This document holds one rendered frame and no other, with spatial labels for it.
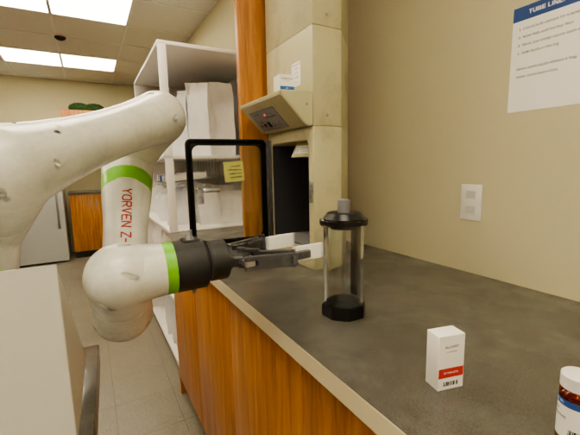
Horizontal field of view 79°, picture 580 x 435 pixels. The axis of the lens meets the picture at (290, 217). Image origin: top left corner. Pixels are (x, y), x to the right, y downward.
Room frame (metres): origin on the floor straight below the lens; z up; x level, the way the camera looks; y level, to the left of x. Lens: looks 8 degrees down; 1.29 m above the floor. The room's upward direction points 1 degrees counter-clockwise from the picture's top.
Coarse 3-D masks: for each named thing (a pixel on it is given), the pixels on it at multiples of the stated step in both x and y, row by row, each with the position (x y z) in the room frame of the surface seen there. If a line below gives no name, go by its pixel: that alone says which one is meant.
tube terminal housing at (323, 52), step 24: (312, 24) 1.14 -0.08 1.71; (288, 48) 1.27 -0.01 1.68; (312, 48) 1.14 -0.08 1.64; (336, 48) 1.18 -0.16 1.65; (288, 72) 1.27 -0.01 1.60; (312, 72) 1.14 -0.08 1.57; (336, 72) 1.18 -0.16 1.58; (312, 96) 1.14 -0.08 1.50; (336, 96) 1.18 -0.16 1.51; (312, 120) 1.14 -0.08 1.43; (336, 120) 1.18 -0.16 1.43; (288, 144) 1.41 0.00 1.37; (312, 144) 1.14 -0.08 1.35; (336, 144) 1.18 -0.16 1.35; (312, 168) 1.14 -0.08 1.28; (336, 168) 1.18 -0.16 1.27; (336, 192) 1.18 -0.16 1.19; (312, 216) 1.15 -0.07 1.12; (312, 240) 1.15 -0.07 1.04; (312, 264) 1.15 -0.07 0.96
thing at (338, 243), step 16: (320, 224) 0.78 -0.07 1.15; (336, 240) 0.75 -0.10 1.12; (352, 240) 0.75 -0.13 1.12; (336, 256) 0.75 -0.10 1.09; (352, 256) 0.75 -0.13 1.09; (336, 272) 0.75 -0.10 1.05; (352, 272) 0.75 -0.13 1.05; (336, 288) 0.75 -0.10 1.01; (352, 288) 0.75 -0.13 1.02; (336, 304) 0.75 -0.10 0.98; (352, 304) 0.75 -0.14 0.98
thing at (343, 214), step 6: (342, 204) 0.78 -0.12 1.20; (348, 204) 0.78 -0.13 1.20; (342, 210) 0.78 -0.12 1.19; (348, 210) 0.78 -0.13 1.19; (330, 216) 0.77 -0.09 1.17; (336, 216) 0.76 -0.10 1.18; (342, 216) 0.76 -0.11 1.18; (348, 216) 0.76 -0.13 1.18; (354, 216) 0.76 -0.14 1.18; (360, 216) 0.77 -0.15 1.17
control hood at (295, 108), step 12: (264, 96) 1.18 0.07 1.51; (276, 96) 1.11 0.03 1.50; (288, 96) 1.10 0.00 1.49; (300, 96) 1.12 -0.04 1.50; (240, 108) 1.36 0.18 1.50; (252, 108) 1.29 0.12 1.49; (264, 108) 1.23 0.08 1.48; (276, 108) 1.17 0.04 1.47; (288, 108) 1.12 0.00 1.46; (300, 108) 1.12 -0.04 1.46; (252, 120) 1.37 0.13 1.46; (288, 120) 1.18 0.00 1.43; (300, 120) 1.13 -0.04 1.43; (264, 132) 1.38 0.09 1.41; (276, 132) 1.34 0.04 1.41
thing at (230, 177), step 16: (192, 160) 1.29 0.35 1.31; (208, 160) 1.32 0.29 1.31; (224, 160) 1.34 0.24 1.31; (240, 160) 1.36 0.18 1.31; (256, 160) 1.39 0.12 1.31; (208, 176) 1.31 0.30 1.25; (224, 176) 1.34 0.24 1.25; (240, 176) 1.36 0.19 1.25; (256, 176) 1.38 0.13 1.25; (208, 192) 1.31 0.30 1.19; (224, 192) 1.34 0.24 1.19; (240, 192) 1.36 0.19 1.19; (256, 192) 1.38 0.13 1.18; (208, 208) 1.31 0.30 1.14; (224, 208) 1.34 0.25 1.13; (240, 208) 1.36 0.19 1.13; (256, 208) 1.38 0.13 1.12; (208, 224) 1.31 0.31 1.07; (224, 224) 1.33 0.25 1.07; (240, 224) 1.36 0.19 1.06; (256, 224) 1.38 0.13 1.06; (208, 240) 1.31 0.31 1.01
